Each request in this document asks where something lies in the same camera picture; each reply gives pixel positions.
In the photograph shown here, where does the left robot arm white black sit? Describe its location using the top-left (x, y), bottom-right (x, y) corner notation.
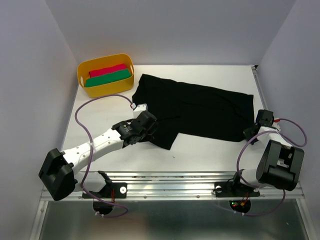
top-left (38, 114), bottom-right (158, 201)

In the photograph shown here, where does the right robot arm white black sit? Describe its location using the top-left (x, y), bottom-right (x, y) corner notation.
top-left (230, 126), bottom-right (305, 195)

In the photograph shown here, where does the yellow plastic basket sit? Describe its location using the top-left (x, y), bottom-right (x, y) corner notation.
top-left (77, 53), bottom-right (135, 98)

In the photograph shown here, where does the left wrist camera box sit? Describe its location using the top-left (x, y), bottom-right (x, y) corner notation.
top-left (132, 103), bottom-right (157, 126)

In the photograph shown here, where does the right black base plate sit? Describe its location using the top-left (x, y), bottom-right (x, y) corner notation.
top-left (213, 181), bottom-right (260, 198)

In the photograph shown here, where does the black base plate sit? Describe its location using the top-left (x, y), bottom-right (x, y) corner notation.
top-left (213, 181), bottom-right (260, 198)
top-left (89, 182), bottom-right (128, 199)

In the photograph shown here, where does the green rolled t-shirt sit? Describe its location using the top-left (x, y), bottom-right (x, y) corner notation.
top-left (84, 69), bottom-right (132, 88)

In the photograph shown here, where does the red rolled t-shirt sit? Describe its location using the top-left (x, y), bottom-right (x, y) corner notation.
top-left (89, 63), bottom-right (127, 78)

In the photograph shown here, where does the aluminium rail frame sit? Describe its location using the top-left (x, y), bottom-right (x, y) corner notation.
top-left (30, 65), bottom-right (318, 240)

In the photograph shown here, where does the black t-shirt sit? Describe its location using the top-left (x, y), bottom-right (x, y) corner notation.
top-left (132, 74), bottom-right (255, 150)

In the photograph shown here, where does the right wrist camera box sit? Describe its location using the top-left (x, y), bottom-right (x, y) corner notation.
top-left (255, 109), bottom-right (275, 127)

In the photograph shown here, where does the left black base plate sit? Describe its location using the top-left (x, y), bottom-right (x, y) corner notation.
top-left (89, 182), bottom-right (128, 199)

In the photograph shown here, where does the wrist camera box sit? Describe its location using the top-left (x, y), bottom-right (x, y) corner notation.
top-left (132, 103), bottom-right (157, 126)
top-left (255, 109), bottom-right (275, 127)

